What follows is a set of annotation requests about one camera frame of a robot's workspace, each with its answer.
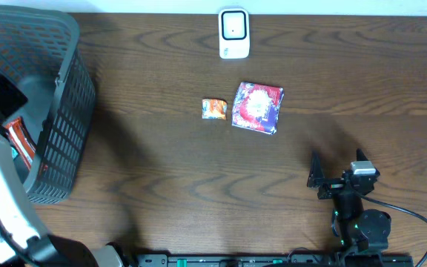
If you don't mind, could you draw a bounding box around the long orange red snack bag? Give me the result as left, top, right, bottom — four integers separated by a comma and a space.
5, 116, 36, 170

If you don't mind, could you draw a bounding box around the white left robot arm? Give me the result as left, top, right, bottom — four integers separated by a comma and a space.
0, 75, 98, 266

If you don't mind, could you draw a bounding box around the small orange snack packet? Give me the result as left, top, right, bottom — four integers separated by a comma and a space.
202, 99, 228, 120

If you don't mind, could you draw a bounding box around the red purple tissue pack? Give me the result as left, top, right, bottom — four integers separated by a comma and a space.
231, 82, 284, 135

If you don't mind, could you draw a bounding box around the grey plastic basket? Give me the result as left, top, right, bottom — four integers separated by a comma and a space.
0, 5, 96, 204

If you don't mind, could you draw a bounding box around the white barcode scanner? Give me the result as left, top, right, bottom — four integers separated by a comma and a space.
218, 8, 251, 59

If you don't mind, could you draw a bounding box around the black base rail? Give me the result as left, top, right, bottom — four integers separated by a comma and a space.
87, 243, 414, 267

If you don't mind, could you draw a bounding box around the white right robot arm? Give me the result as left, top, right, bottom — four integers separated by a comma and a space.
307, 149, 391, 254

